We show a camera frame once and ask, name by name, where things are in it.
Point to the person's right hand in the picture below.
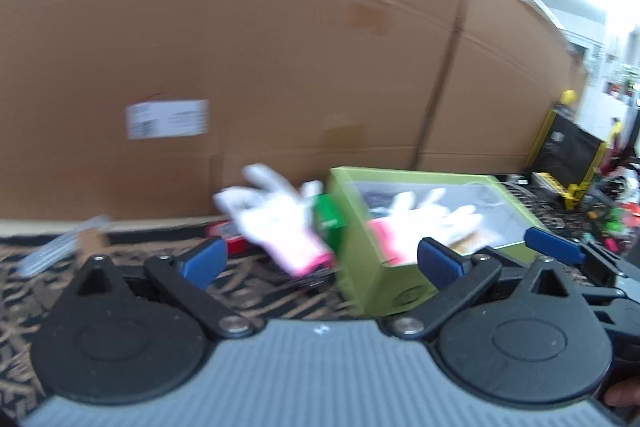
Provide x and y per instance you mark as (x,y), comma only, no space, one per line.
(624,394)

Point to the clear bin with toys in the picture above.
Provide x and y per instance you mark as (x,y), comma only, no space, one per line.
(614,211)

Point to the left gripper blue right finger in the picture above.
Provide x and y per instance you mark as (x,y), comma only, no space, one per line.
(439,264)

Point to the white pink rubber glove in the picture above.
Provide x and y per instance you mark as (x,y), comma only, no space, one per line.
(399,226)

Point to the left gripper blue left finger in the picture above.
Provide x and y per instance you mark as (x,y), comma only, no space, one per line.
(202,264)

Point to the green open cardboard box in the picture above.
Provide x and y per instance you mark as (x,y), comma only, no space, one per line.
(371,286)

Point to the white shipping label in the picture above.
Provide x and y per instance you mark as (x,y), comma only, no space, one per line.
(166,119)

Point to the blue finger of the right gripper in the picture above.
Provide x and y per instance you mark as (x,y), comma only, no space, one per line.
(550,245)

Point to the clear plastic tube case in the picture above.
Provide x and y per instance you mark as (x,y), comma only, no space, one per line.
(59,248)

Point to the large brown cardboard box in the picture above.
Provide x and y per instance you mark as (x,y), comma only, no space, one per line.
(300,85)

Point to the small green box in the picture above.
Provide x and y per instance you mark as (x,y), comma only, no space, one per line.
(329,222)

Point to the red small box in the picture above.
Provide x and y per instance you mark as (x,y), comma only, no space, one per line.
(236,243)

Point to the black yellow equipment case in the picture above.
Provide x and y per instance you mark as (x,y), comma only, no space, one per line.
(564,158)

